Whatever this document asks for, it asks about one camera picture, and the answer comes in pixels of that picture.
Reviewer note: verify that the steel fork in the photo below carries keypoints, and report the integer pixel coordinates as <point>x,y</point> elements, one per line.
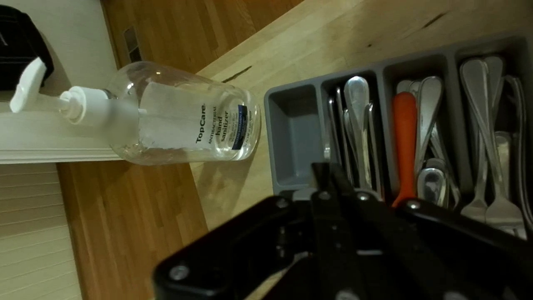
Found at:
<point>493,84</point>
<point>477,128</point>

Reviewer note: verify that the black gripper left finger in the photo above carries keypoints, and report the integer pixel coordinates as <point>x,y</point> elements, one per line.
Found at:
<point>250,251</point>

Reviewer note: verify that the thin steel utensil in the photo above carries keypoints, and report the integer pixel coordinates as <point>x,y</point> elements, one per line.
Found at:
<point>375,144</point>
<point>334,128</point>

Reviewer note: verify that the grey cutlery tray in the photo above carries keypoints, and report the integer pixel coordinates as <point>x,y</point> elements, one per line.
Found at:
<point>294,139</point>

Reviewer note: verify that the black case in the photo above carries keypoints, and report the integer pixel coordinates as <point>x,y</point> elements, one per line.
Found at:
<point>22,44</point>

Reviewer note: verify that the small steel spoon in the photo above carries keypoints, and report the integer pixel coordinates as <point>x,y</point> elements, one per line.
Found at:
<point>432,186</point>

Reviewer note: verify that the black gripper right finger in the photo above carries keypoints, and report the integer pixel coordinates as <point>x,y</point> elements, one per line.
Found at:
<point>422,251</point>

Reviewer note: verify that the clear hand sanitizer bottle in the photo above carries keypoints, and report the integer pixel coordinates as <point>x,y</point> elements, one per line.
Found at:
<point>184,123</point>

